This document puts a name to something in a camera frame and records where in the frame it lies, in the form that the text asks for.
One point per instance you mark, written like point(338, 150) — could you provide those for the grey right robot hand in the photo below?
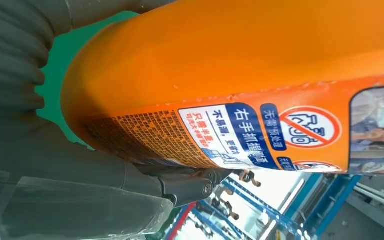
point(62, 185)

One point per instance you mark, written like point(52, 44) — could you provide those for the green table mat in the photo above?
point(56, 66)

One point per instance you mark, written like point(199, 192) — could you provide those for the person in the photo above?
point(249, 177)

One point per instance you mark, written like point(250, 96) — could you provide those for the blue metal rack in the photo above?
point(331, 195)

